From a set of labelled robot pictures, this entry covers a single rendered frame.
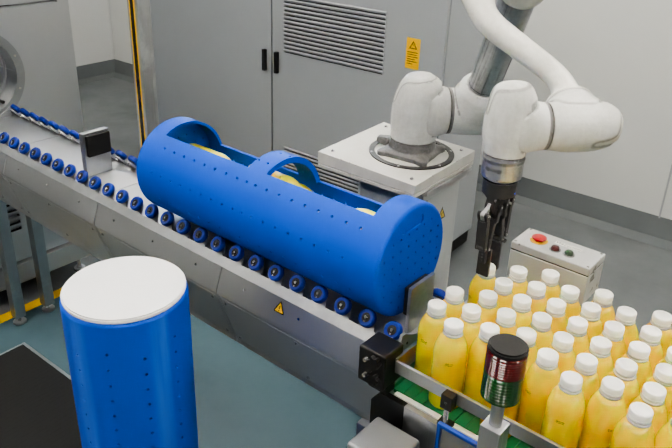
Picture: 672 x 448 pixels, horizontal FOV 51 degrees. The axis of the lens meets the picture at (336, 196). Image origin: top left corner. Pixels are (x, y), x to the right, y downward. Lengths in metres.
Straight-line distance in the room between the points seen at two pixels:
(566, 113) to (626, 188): 3.00
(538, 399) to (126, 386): 0.88
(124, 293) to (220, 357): 1.51
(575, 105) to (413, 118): 0.84
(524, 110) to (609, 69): 2.90
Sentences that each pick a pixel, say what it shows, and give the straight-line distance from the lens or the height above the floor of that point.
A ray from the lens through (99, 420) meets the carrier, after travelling 1.77.
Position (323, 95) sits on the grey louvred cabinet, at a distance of 3.77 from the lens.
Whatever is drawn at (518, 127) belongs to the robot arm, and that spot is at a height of 1.45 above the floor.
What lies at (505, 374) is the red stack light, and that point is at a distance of 1.14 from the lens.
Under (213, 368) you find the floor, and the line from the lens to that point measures 3.08.
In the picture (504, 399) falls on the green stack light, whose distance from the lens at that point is 1.17.
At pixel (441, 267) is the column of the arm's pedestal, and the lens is 2.57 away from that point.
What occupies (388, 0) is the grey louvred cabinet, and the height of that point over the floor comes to 1.37.
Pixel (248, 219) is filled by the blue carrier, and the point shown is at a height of 1.11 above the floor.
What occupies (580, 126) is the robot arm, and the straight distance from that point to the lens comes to 1.53.
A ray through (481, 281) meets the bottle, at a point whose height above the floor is 1.07.
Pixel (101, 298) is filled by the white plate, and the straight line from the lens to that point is 1.66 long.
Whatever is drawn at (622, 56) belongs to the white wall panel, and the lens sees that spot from 4.33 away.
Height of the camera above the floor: 1.91
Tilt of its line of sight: 25 degrees down
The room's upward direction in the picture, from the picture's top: 2 degrees clockwise
